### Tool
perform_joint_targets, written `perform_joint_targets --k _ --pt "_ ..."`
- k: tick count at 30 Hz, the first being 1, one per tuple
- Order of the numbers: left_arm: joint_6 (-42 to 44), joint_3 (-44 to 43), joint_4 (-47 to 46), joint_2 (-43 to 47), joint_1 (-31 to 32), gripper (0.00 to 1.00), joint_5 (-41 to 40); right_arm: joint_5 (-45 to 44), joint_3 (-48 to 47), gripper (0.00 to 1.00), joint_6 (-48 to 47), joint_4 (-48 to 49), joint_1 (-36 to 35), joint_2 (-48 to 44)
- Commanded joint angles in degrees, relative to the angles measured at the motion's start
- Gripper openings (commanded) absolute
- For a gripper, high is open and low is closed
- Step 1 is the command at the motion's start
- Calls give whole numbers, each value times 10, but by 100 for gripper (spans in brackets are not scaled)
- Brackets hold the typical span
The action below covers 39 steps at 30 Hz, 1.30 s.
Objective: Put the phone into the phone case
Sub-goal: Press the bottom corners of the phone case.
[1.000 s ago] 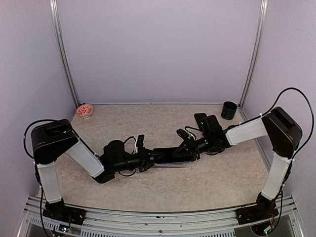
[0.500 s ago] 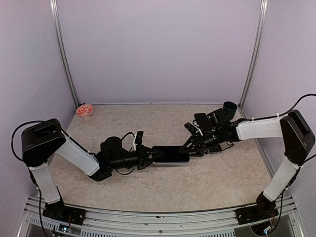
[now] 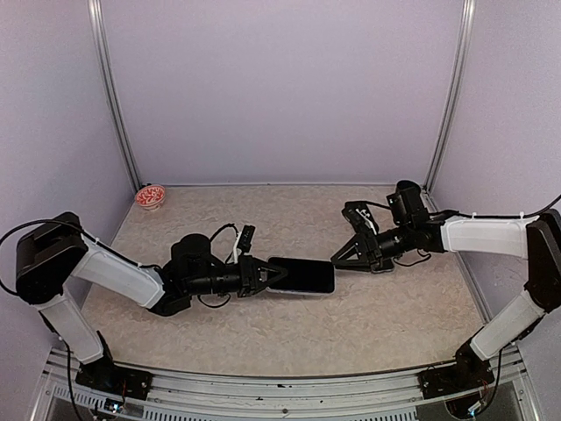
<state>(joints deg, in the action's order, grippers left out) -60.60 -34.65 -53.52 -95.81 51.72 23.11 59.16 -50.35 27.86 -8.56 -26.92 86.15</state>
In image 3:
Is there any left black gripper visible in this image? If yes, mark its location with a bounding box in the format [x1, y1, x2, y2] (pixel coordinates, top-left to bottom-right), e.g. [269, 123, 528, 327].
[186, 254, 288, 297]

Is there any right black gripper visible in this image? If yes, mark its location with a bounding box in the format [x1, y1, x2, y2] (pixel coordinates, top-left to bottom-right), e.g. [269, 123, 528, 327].
[332, 221, 414, 270]

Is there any teal-edged smartphone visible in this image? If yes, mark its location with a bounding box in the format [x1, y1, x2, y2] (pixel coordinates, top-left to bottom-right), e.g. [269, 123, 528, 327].
[369, 258, 395, 274]

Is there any blue-edged smartphone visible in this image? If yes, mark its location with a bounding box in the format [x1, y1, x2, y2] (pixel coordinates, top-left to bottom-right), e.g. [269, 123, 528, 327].
[266, 256, 337, 295]

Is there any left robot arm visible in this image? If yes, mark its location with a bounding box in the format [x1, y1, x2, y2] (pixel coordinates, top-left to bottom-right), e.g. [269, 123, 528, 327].
[15, 212, 288, 390]

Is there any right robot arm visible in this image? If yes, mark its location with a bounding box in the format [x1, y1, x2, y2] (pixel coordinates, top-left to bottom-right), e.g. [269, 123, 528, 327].
[331, 180, 560, 389]

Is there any dark green cup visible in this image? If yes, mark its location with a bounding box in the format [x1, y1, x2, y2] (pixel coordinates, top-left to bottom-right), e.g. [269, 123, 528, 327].
[395, 180, 422, 193]

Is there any red white patterned bowl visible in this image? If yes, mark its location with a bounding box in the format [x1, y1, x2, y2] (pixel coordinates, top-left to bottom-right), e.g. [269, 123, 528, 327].
[135, 184, 166, 211]

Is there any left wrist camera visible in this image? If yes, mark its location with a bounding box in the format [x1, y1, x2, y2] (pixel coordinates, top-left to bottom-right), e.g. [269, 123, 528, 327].
[232, 225, 255, 263]

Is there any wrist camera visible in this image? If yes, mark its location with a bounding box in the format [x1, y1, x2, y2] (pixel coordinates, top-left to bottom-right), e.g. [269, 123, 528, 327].
[232, 225, 255, 263]
[356, 208, 379, 235]

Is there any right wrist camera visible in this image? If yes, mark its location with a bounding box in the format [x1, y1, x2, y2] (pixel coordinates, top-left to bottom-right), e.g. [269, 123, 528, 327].
[356, 208, 379, 235]

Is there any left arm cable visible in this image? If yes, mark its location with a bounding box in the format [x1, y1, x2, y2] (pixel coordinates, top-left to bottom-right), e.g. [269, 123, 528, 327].
[209, 223, 240, 246]

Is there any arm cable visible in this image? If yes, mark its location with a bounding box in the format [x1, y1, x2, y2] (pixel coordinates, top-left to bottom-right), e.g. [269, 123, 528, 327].
[429, 195, 561, 220]
[209, 223, 240, 246]

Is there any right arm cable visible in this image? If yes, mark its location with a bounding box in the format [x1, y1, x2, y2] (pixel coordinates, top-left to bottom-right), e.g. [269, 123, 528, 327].
[429, 195, 561, 220]

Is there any front aluminium rail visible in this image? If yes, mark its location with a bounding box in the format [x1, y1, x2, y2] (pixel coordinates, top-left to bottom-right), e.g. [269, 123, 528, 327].
[25, 347, 542, 420]

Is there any right aluminium frame post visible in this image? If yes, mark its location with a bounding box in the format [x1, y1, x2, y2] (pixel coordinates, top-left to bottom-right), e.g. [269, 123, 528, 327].
[424, 0, 476, 195]

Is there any aluminium frame post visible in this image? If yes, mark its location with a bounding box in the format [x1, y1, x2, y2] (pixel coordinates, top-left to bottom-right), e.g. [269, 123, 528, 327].
[88, 0, 143, 191]
[424, 0, 476, 195]

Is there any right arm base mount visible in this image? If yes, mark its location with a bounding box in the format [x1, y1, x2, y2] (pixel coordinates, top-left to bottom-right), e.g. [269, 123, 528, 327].
[417, 341, 495, 399]

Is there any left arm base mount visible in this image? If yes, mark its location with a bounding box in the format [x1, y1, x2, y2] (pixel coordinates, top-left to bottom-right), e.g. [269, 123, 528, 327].
[75, 331, 153, 401]

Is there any left aluminium frame post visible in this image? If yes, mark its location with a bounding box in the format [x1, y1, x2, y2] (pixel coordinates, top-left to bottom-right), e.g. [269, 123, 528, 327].
[88, 0, 143, 191]

